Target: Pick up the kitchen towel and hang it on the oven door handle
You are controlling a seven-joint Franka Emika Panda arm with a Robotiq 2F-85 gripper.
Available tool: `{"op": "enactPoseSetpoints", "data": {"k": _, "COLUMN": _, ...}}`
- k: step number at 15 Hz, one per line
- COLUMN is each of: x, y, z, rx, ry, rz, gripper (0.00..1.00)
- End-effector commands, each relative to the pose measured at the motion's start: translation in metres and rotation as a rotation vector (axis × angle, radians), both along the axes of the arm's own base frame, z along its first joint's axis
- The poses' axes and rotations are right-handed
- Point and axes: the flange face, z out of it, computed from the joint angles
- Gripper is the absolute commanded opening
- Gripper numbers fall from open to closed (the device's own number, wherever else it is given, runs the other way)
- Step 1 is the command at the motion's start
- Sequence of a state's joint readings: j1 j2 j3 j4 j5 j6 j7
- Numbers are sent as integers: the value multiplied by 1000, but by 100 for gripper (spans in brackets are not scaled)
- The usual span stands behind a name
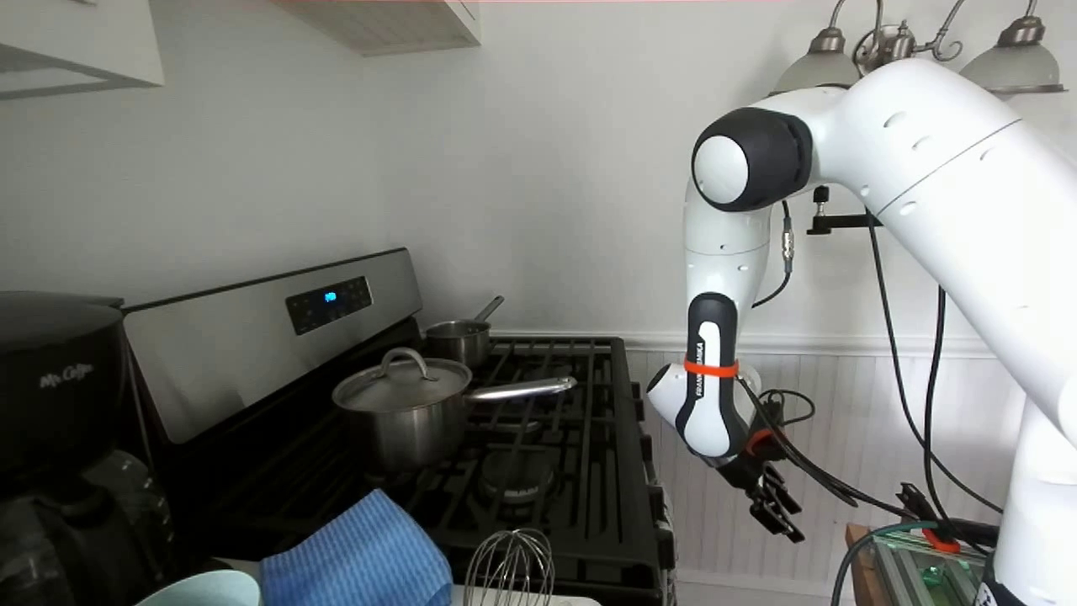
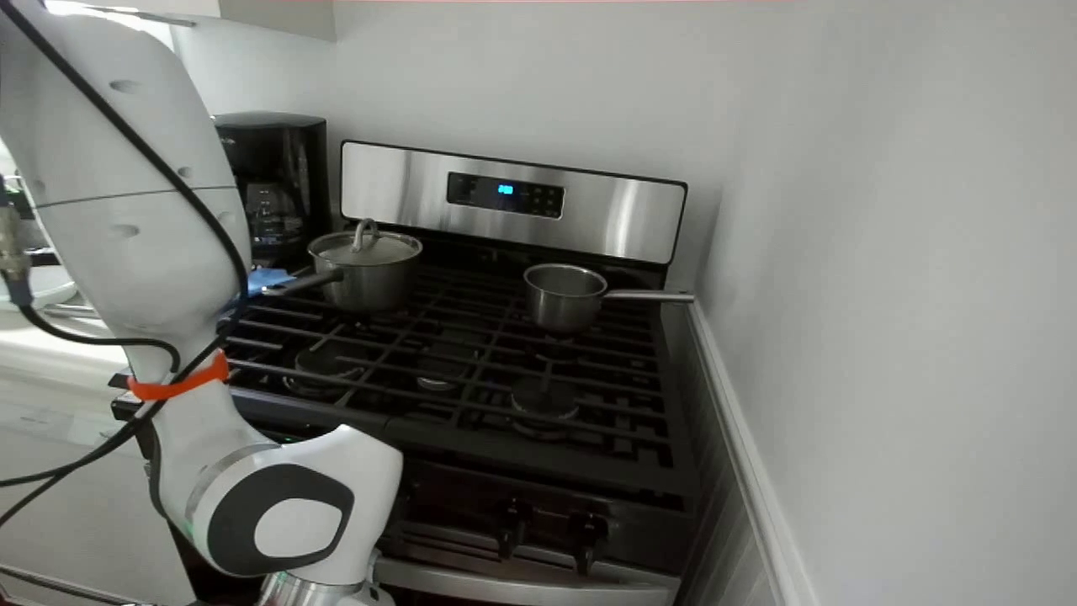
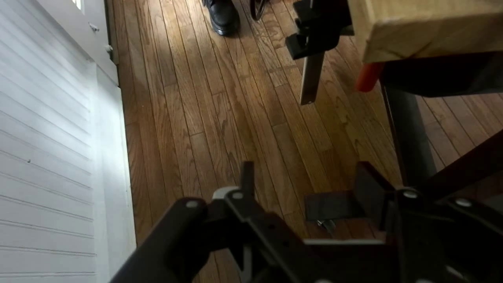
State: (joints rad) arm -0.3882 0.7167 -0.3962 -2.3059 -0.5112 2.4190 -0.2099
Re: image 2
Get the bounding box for small steel saucepan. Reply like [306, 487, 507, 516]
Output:
[519, 258, 699, 336]

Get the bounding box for black steel gas stove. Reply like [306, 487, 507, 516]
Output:
[215, 136, 706, 606]

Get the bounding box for large steel pot with lid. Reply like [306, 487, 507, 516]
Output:
[265, 215, 429, 316]

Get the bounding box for black stove knob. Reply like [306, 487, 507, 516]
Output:
[561, 509, 615, 580]
[487, 494, 539, 561]

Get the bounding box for blue cloth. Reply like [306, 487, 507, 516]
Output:
[243, 263, 303, 303]

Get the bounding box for black coffee maker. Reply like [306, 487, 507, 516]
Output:
[211, 108, 338, 275]

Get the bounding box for white cabinet above stove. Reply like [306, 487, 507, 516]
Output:
[110, 0, 340, 43]

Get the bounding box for steel oven door handle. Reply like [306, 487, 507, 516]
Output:
[372, 551, 689, 606]

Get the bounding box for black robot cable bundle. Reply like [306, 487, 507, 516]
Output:
[0, 0, 257, 530]

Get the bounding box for orange cable strap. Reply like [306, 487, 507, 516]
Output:
[122, 350, 236, 405]

